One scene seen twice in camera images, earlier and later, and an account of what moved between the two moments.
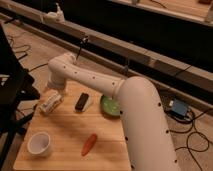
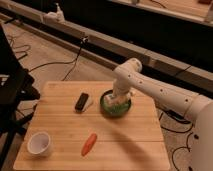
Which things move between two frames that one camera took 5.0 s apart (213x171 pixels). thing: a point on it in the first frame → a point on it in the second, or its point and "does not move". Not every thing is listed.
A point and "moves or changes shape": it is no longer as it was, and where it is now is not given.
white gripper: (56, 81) → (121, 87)
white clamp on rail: (57, 17) does not move
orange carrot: (89, 144) does not move
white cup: (38, 144) does not move
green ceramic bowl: (109, 106) does not move
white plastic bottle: (49, 101) moves or changes shape
